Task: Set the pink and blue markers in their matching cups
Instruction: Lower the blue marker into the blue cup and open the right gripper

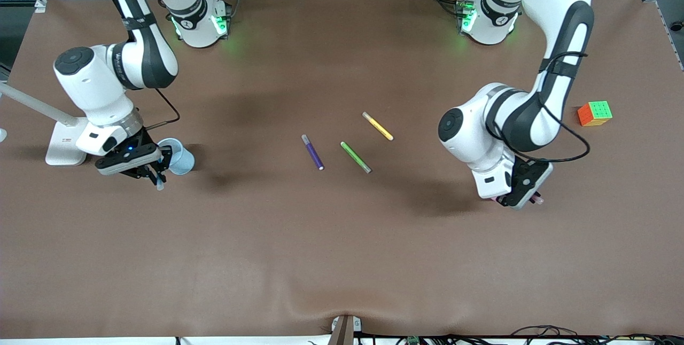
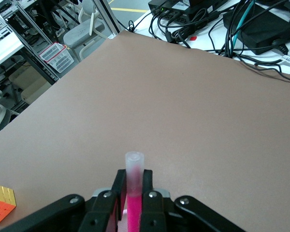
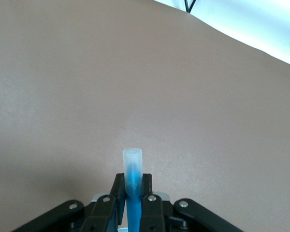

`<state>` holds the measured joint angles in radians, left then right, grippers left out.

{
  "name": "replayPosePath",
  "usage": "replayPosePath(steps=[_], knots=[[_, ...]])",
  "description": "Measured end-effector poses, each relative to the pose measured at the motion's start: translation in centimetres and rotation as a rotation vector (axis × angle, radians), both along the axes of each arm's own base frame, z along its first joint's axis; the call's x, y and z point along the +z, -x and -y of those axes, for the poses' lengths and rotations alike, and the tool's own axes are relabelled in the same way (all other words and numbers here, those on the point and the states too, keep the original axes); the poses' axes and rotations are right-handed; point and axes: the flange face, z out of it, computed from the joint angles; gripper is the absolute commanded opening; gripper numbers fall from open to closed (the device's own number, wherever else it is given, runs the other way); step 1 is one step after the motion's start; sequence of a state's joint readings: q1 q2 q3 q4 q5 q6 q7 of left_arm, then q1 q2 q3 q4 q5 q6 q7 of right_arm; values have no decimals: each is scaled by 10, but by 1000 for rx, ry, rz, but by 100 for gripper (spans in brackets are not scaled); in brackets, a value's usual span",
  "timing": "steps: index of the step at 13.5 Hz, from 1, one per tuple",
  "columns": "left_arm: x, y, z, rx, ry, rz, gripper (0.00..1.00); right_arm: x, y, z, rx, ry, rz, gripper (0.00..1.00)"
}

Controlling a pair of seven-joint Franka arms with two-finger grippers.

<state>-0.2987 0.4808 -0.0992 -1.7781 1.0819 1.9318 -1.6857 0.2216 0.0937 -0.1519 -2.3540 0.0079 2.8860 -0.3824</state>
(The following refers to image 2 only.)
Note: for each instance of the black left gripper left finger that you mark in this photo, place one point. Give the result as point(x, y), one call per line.
point(99, 212)

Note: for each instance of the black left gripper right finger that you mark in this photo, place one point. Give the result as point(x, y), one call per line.
point(157, 212)

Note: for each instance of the pink marker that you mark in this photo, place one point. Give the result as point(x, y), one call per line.
point(134, 212)

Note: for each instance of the colourful puzzle cube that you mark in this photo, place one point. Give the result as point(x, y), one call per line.
point(2, 207)

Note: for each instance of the brown table mat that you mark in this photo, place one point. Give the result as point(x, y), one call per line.
point(159, 108)

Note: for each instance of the beige box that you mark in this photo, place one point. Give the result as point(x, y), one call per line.
point(29, 89)

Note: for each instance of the white basket red rim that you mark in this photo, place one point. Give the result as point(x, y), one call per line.
point(60, 60)

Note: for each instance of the small red tag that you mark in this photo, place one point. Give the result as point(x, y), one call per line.
point(193, 38)

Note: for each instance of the grey padded chair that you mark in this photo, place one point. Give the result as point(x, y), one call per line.
point(79, 33)

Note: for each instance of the white side table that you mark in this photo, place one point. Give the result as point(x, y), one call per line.
point(2, 48)

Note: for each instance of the black electronics box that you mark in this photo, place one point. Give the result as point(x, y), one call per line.
point(181, 14)

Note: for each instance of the white barcode label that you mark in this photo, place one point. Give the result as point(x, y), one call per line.
point(288, 59)

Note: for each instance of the black power brick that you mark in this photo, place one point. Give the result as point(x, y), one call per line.
point(261, 26)

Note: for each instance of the aluminium frame post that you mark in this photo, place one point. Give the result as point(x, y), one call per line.
point(108, 17)

